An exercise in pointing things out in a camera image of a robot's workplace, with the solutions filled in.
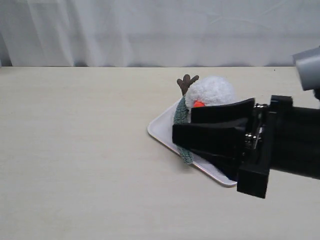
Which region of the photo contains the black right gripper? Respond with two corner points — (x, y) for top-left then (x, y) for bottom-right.
(172, 95), (320, 199)

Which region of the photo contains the white snowman plush toy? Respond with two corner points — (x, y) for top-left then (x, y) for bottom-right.
(176, 74), (237, 111)

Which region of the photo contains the green fluffy scarf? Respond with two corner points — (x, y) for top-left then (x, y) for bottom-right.
(173, 96), (193, 165)

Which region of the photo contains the white plastic tray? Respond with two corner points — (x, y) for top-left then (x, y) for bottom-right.
(147, 101), (237, 188)

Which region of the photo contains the white backdrop curtain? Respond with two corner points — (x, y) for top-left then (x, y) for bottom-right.
(0, 0), (320, 67)

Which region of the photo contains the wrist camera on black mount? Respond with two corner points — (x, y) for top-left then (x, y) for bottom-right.
(292, 46), (320, 91)

